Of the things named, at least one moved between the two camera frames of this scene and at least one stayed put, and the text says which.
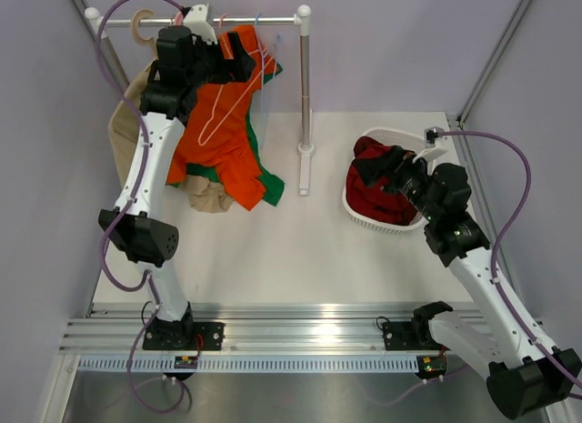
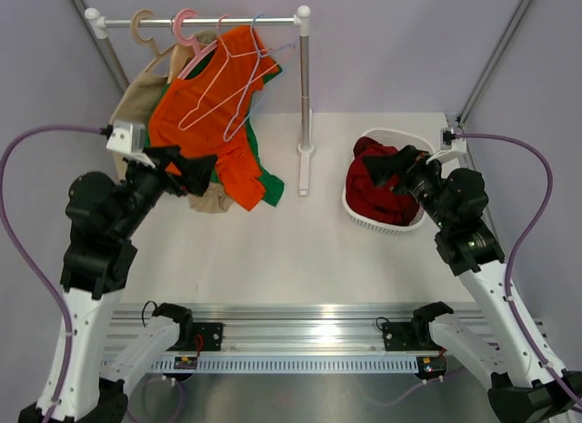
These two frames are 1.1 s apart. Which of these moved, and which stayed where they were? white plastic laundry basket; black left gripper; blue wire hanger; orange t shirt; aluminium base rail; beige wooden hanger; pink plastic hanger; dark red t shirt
Moved: blue wire hanger; pink plastic hanger; black left gripper
Stayed: beige wooden hanger; aluminium base rail; orange t shirt; white plastic laundry basket; dark red t shirt
